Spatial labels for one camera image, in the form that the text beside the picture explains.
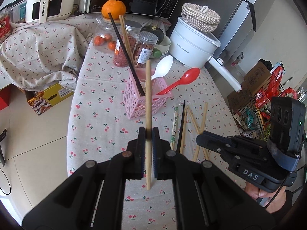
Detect jar of red berries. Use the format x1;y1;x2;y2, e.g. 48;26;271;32
113;20;142;67

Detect red snack packets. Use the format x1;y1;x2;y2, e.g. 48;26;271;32
254;62;300;108

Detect printed pale chopstick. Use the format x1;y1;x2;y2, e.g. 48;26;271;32
170;105;179;150

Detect black floor cable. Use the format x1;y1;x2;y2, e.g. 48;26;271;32
0;165;11;196

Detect black grey device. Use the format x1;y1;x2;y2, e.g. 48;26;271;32
0;129;7;167

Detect glass jar of tangerines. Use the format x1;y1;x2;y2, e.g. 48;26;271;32
93;17;120;54

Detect black chopstick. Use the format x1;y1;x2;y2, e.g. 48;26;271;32
176;100;186;154
108;12;146;97

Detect white bowl with green knob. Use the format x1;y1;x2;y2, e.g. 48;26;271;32
150;35;172;59

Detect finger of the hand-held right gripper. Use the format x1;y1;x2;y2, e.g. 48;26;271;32
196;131;237;155

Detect draped cherry print cloth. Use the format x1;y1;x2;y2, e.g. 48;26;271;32
0;14;90;92

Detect dark green squash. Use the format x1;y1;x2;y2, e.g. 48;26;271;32
141;25;165;45

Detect small jar of dried fruit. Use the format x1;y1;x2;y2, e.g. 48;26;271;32
134;31;159;70

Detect red box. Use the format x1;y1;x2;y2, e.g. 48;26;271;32
0;85;11;112

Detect person's right hand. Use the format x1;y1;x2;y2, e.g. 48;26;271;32
245;186;287;212

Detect black wire rack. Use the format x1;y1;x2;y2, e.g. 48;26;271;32
231;77;307;149

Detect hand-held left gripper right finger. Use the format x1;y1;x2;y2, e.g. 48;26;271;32
152;127;276;230

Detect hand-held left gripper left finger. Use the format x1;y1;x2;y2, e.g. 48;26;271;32
21;126;147;230

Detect white air fryer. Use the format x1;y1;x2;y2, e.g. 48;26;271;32
25;0;79;24

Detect silver refrigerator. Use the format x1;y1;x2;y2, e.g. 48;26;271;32
211;0;267;77

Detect red plastic spoon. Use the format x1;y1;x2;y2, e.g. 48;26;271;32
155;67;201;96

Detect yellow printed cardboard box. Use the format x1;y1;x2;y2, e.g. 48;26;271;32
25;83;75;116

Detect orange tangerine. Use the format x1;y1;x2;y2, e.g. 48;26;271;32
101;0;127;20

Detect white electric cooking pot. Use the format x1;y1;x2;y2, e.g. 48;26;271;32
169;17;242;93

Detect red label plastic jar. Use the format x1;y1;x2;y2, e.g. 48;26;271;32
0;11;12;44

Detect pink plastic utensil basket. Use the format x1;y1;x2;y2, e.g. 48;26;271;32
123;67;173;120

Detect dark packet boxes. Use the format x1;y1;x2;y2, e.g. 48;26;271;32
10;0;28;22

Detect white plastic spoon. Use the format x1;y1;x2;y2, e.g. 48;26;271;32
150;55;174;82

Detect pile of chopsticks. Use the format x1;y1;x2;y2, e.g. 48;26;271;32
187;105;210;161

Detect brown cardboard box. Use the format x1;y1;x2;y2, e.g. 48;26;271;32
227;60;272;108

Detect woven rope lidded basket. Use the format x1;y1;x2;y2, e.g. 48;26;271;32
181;3;221;33

